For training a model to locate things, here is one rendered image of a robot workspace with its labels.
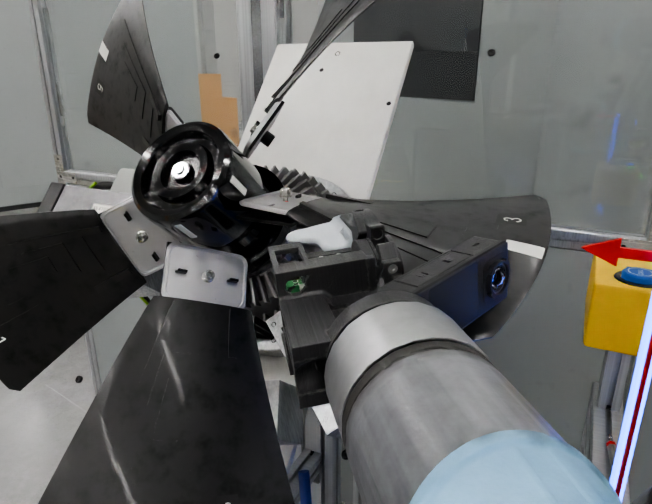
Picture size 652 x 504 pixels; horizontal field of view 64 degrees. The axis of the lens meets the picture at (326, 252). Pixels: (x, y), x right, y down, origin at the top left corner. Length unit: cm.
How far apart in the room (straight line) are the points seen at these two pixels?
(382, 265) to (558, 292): 96
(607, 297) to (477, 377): 54
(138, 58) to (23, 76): 512
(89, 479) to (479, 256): 38
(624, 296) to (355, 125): 45
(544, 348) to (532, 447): 114
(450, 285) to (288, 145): 60
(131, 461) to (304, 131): 58
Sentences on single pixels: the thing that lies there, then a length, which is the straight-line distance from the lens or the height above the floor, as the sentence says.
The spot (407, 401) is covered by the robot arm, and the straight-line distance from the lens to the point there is 20.
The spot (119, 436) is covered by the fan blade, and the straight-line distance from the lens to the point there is 53.
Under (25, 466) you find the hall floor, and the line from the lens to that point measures 225.
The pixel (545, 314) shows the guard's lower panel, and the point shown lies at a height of 80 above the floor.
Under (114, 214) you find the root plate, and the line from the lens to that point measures 65.
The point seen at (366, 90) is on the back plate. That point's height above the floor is 129.
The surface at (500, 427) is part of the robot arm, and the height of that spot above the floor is 122.
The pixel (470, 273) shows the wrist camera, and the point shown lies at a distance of 35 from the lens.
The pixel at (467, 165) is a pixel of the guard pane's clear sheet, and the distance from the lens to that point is 122.
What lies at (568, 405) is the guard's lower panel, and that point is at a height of 58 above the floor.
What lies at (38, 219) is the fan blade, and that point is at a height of 116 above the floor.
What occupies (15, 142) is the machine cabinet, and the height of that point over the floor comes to 65.
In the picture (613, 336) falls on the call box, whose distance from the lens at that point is 75.
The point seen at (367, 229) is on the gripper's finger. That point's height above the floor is 122.
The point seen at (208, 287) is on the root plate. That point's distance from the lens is 57.
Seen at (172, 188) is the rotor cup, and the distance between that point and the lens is 57.
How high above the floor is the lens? 132
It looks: 19 degrees down
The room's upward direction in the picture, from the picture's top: straight up
